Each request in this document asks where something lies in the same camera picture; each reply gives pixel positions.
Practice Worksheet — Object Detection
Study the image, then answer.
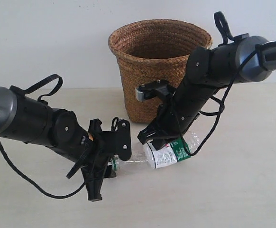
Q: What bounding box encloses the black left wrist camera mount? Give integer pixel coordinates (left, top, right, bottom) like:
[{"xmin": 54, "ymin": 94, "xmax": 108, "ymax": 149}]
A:
[{"xmin": 103, "ymin": 117, "xmax": 132, "ymax": 161}]

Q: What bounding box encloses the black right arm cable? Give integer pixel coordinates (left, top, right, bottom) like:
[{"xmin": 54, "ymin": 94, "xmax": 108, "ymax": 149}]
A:
[{"xmin": 187, "ymin": 11, "xmax": 274, "ymax": 157}]

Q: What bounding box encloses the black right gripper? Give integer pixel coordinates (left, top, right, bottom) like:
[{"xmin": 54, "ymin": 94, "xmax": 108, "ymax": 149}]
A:
[{"xmin": 137, "ymin": 94, "xmax": 200, "ymax": 150}]

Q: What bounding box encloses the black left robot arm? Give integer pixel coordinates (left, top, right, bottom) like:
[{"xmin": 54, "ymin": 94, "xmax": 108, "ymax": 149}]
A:
[{"xmin": 0, "ymin": 74, "xmax": 118, "ymax": 202}]

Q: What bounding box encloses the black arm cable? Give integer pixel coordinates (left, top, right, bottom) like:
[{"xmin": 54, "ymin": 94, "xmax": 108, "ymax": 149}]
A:
[
  {"xmin": 187, "ymin": 11, "xmax": 274, "ymax": 157},
  {"xmin": 0, "ymin": 95, "xmax": 89, "ymax": 198}
]

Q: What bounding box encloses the clear plastic water bottle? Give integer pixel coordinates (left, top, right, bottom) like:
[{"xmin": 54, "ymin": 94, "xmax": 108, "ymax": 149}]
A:
[{"xmin": 108, "ymin": 131, "xmax": 200, "ymax": 175}]

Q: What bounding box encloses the brown woven wicker basket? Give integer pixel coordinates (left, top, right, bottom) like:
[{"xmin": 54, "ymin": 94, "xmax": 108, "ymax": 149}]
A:
[{"xmin": 108, "ymin": 19, "xmax": 212, "ymax": 124}]

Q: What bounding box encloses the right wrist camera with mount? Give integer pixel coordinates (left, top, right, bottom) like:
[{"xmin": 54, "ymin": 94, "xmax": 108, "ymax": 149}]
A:
[{"xmin": 135, "ymin": 79, "xmax": 176, "ymax": 102}]

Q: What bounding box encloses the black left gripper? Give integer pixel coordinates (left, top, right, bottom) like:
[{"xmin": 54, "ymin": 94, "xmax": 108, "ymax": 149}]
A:
[{"xmin": 81, "ymin": 119, "xmax": 117, "ymax": 201}]

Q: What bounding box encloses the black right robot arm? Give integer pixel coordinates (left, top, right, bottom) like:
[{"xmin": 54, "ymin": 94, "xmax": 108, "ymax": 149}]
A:
[{"xmin": 136, "ymin": 36, "xmax": 276, "ymax": 149}]

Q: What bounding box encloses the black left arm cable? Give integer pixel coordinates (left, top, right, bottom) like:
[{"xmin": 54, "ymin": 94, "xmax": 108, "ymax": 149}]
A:
[{"xmin": 0, "ymin": 95, "xmax": 89, "ymax": 198}]

